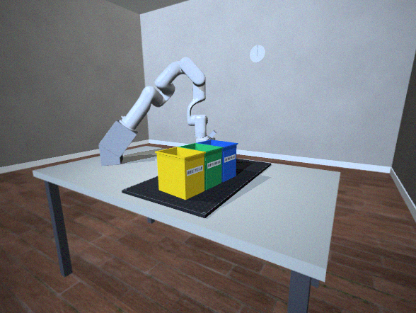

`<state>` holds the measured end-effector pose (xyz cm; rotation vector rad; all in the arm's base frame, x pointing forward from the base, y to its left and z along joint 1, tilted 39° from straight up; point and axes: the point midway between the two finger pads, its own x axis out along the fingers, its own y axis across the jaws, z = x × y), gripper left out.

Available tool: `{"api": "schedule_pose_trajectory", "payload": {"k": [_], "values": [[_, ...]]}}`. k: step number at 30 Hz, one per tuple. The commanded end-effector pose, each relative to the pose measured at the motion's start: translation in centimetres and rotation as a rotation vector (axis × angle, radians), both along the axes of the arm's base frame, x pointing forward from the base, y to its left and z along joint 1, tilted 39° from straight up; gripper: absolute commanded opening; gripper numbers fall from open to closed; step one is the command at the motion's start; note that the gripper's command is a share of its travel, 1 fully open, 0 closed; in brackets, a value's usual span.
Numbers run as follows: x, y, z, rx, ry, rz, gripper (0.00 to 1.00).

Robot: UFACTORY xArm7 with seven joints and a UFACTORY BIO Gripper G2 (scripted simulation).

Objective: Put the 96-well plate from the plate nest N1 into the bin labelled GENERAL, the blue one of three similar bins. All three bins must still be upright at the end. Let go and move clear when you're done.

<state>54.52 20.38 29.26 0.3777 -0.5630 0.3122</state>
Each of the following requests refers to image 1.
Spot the green bin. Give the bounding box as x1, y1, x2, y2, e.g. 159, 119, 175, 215
179, 143, 223, 190

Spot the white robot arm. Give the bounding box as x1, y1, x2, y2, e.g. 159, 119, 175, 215
120, 57, 216, 138

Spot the blue open bin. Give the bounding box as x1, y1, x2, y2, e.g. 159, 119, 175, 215
197, 140, 238, 182

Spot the yellow recycle bin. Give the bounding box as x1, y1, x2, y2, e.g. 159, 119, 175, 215
155, 147, 206, 200

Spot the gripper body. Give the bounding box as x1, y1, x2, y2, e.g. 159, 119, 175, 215
196, 135, 211, 143

